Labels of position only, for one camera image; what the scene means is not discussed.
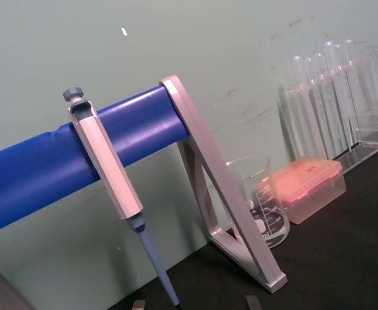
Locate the clear acrylic test tube rack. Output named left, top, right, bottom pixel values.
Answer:
left=276, top=45, right=378, bottom=176

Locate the clear test tube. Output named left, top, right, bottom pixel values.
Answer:
left=333, top=44, right=359, bottom=150
left=314, top=52, right=342, bottom=156
left=292, top=54, right=321, bottom=160
left=324, top=41, right=354, bottom=153
left=343, top=39, right=370, bottom=145
left=304, top=57, right=331, bottom=159

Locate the black table cloth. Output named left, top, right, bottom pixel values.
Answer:
left=103, top=141, right=378, bottom=310

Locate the clear glass beaker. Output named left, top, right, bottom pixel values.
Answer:
left=226, top=154, right=291, bottom=249

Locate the white and blue pipette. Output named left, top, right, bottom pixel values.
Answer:
left=62, top=86, right=182, bottom=308

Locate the orange pipette tip box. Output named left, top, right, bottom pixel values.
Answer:
left=257, top=158, right=347, bottom=225

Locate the pipette stand with blue bar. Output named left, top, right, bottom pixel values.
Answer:
left=0, top=74, right=288, bottom=310

